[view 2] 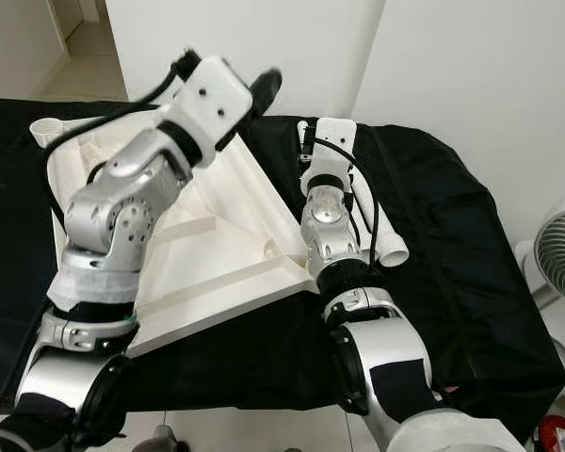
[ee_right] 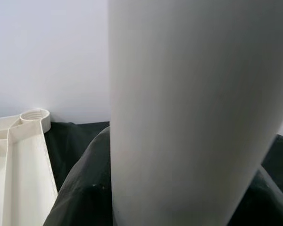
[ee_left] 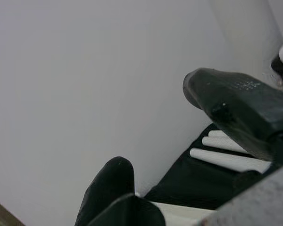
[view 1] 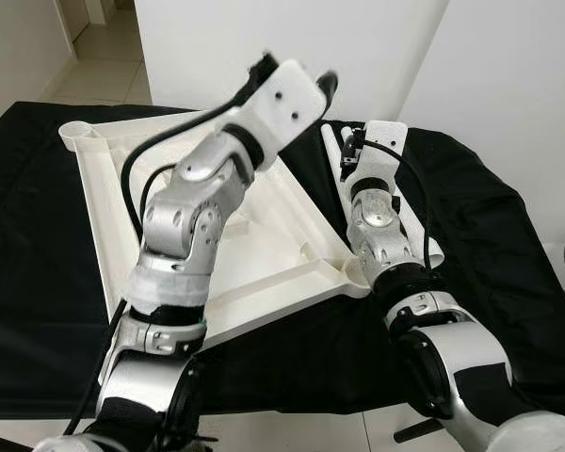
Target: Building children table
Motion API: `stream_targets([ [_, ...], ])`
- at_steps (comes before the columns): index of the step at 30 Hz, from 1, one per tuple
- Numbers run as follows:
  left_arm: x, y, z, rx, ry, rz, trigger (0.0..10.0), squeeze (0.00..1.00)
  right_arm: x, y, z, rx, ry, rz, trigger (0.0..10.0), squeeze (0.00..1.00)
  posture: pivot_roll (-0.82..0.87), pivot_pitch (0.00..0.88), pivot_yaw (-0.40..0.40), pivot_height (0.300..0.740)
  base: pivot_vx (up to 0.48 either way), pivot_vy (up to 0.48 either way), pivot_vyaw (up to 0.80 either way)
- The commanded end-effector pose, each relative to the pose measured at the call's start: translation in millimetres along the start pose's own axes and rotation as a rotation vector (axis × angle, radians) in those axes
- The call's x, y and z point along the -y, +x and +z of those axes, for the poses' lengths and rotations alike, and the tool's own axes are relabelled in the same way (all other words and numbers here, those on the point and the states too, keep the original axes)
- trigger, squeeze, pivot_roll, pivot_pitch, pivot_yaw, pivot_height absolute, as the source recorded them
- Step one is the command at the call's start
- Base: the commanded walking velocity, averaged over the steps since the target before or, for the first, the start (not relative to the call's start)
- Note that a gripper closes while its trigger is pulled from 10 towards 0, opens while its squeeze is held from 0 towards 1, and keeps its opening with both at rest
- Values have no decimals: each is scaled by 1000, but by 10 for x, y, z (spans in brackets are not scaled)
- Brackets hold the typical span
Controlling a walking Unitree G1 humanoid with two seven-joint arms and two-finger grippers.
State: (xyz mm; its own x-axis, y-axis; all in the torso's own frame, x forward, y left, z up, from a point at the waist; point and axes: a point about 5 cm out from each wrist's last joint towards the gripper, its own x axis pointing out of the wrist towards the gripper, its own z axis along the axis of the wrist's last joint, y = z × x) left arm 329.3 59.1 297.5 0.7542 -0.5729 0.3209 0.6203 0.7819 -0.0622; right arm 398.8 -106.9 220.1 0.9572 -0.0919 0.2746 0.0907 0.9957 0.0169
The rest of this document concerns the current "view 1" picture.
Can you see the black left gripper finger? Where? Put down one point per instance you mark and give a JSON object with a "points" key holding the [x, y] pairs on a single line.
{"points": [[327, 85]]}

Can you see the white plastic table top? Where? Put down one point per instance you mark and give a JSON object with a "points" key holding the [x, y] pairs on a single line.
{"points": [[273, 235]]}

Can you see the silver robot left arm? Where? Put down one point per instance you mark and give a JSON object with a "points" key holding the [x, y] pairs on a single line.
{"points": [[184, 221]]}

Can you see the black table cloth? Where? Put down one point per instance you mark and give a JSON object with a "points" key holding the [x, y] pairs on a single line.
{"points": [[490, 235]]}

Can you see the black table leg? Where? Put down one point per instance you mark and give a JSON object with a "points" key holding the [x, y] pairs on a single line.
{"points": [[419, 431]]}

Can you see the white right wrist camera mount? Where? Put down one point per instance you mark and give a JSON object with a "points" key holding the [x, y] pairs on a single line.
{"points": [[381, 141]]}

